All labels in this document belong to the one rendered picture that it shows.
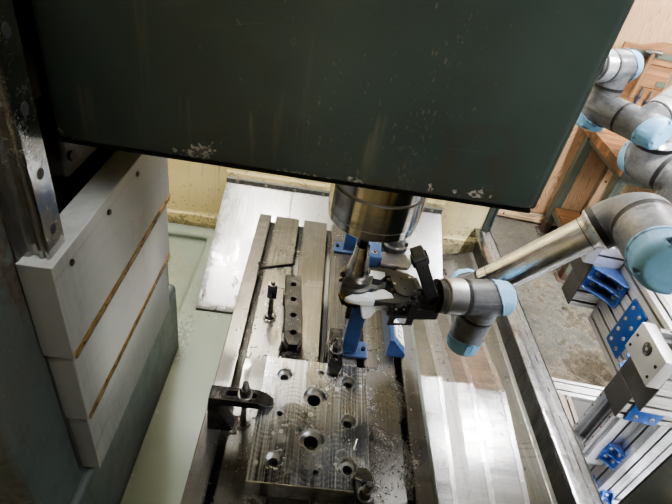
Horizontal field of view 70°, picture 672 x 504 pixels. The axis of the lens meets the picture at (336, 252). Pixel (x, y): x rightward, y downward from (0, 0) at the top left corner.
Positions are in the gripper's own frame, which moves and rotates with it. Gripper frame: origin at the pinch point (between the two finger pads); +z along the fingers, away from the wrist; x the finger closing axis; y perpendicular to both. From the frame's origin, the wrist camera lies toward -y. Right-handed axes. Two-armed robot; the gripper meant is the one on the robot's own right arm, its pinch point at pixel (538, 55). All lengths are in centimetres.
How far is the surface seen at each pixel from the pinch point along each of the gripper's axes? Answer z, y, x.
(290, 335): 49, 68, 1
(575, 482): -4, 84, -54
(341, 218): 53, 21, -17
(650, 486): 0, 63, -65
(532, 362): -24, 84, -22
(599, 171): -251, 112, 103
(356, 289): 47, 38, -17
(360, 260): 47, 32, -16
